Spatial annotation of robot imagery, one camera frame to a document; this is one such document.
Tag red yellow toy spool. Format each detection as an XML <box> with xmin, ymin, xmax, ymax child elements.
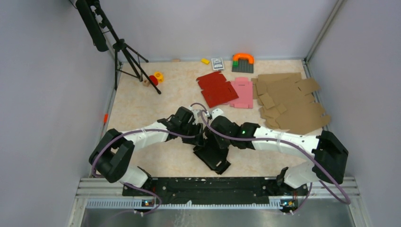
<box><xmin>149</xmin><ymin>71</ymin><xmax>164</xmax><ymax>86</ymax></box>

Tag playing card deck box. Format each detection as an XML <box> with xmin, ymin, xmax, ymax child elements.
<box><xmin>211</xmin><ymin>58</ymin><xmax>225</xmax><ymax>71</ymax></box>

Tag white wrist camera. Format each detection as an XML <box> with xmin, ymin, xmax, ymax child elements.
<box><xmin>191</xmin><ymin>109</ymin><xmax>203</xmax><ymax>124</ymax></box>
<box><xmin>210</xmin><ymin>108</ymin><xmax>225</xmax><ymax>120</ymax></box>

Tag brown flat cardboard sheets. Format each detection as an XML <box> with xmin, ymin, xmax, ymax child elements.
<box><xmin>251</xmin><ymin>73</ymin><xmax>331</xmax><ymax>135</ymax></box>

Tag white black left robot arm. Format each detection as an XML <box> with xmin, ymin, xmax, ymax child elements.
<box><xmin>88</xmin><ymin>107</ymin><xmax>203</xmax><ymax>195</ymax></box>

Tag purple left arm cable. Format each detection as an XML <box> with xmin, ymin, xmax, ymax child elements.
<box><xmin>91</xmin><ymin>102</ymin><xmax>209</xmax><ymax>217</ymax></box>

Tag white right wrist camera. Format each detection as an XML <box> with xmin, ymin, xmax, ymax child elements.
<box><xmin>210</xmin><ymin>108</ymin><xmax>225</xmax><ymax>120</ymax></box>

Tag grey building baseplate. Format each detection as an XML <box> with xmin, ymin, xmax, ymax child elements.
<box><xmin>232</xmin><ymin>60</ymin><xmax>254</xmax><ymax>73</ymax></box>

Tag pink flat cardboard sheet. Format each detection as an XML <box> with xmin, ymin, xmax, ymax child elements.
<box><xmin>226</xmin><ymin>77</ymin><xmax>253</xmax><ymax>109</ymax></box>

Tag black camera tripod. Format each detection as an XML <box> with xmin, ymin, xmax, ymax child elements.
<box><xmin>75</xmin><ymin>0</ymin><xmax>162</xmax><ymax>95</ymax></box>

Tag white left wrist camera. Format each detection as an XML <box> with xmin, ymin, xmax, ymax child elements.
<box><xmin>191</xmin><ymin>109</ymin><xmax>203</xmax><ymax>124</ymax></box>

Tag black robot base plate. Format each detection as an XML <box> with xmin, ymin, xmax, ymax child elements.
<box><xmin>122</xmin><ymin>176</ymin><xmax>309</xmax><ymax>206</ymax></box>

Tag red flat cardboard sheet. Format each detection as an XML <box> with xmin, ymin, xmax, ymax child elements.
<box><xmin>196</xmin><ymin>71</ymin><xmax>239</xmax><ymax>108</ymax></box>

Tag small wooden cube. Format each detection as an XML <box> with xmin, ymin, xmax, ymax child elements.
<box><xmin>142</xmin><ymin>80</ymin><xmax>150</xmax><ymax>87</ymax></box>

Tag orange arch toy block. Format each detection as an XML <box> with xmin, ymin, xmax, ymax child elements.
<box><xmin>232</xmin><ymin>53</ymin><xmax>255</xmax><ymax>64</ymax></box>

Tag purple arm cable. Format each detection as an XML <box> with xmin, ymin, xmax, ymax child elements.
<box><xmin>200</xmin><ymin>109</ymin><xmax>351</xmax><ymax>215</ymax></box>
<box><xmin>91</xmin><ymin>102</ymin><xmax>209</xmax><ymax>217</ymax></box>

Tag black corrugated paper box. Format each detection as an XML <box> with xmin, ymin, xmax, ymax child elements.
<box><xmin>193</xmin><ymin>136</ymin><xmax>231</xmax><ymax>175</ymax></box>

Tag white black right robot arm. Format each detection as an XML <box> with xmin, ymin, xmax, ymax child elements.
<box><xmin>207</xmin><ymin>115</ymin><xmax>349</xmax><ymax>195</ymax></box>

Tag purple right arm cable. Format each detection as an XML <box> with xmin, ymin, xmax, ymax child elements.
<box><xmin>200</xmin><ymin>109</ymin><xmax>351</xmax><ymax>215</ymax></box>

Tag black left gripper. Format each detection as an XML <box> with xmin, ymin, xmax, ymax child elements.
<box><xmin>179</xmin><ymin>122</ymin><xmax>205</xmax><ymax>147</ymax></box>

